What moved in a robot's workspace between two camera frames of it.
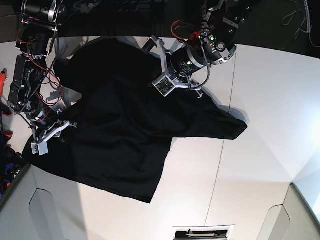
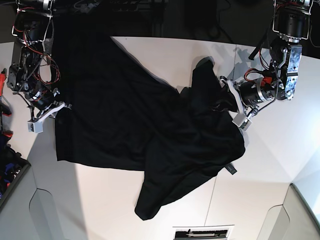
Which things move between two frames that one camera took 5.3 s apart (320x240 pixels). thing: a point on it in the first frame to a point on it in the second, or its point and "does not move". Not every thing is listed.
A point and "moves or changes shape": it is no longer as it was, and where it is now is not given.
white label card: x=200 y=232 does not move
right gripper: x=179 y=64 to x=249 y=94
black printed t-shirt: x=122 y=127 moves or changes shape
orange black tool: x=4 y=109 does not move
